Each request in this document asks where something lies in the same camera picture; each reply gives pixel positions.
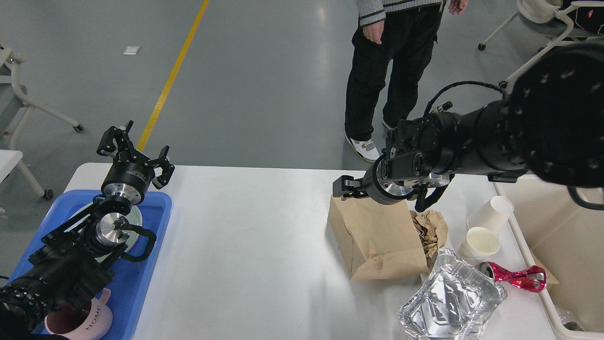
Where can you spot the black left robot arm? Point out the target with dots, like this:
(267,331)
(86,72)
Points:
(73,265)

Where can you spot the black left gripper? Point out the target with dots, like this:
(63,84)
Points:
(125,177)

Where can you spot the upright white paper cup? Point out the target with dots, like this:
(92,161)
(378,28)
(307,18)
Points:
(479,244)

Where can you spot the light green plate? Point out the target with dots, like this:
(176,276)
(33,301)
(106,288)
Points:
(134,217)

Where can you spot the lying white paper cup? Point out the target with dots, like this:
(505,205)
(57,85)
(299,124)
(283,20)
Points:
(493,215)

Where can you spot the white office chair right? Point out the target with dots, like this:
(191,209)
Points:
(548,18)

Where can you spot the brown paper bag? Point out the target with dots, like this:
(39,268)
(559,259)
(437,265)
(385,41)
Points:
(376,241)

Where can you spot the pink mug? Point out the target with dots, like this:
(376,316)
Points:
(90,322)

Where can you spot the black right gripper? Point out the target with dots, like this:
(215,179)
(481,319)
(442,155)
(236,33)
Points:
(382,191)

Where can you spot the crumpled brown paper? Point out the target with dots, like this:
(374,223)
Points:
(432,230)

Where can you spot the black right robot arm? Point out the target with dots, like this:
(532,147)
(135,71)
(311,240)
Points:
(550,124)

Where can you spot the person in black trousers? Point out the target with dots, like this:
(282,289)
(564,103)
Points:
(392,47)

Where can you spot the white chair left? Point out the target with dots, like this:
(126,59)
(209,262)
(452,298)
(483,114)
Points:
(14,97)

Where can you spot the aluminium foil tray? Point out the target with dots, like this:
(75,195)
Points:
(454,303)

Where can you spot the crushed red soda can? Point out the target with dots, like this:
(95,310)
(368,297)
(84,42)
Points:
(532,279)

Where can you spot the beige plastic bin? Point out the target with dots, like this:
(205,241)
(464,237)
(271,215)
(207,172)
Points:
(568,239)

